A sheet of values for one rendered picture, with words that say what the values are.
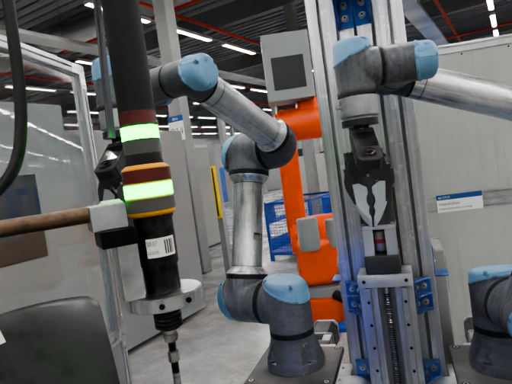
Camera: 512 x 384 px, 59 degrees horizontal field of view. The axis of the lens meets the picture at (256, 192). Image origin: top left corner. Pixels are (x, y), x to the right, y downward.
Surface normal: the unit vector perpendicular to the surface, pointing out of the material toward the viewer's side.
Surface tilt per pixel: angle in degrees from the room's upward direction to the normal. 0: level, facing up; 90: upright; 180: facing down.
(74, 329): 42
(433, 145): 90
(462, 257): 90
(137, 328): 90
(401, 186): 90
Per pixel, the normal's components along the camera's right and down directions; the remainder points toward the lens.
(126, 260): 0.45, -0.01
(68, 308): 0.37, -0.80
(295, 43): -0.03, 0.06
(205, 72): 0.80, -0.08
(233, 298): -0.59, -0.14
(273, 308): -0.58, 0.12
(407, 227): -0.30, 0.09
